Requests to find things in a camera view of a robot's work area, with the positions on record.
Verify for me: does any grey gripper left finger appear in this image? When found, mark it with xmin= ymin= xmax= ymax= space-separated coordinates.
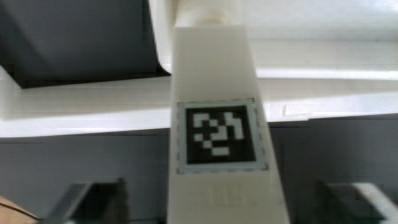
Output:
xmin=40 ymin=178 xmax=129 ymax=224

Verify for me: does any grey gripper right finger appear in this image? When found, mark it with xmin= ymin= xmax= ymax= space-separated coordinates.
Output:
xmin=319 ymin=183 xmax=398 ymax=224

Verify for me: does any white desk leg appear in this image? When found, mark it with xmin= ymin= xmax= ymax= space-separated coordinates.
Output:
xmin=168 ymin=0 xmax=290 ymax=224

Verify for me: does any white desk top tray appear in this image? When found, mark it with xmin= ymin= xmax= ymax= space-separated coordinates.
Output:
xmin=148 ymin=0 xmax=398 ymax=81

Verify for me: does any white front fence bar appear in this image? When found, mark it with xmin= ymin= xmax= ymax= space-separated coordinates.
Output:
xmin=0 ymin=67 xmax=398 ymax=138

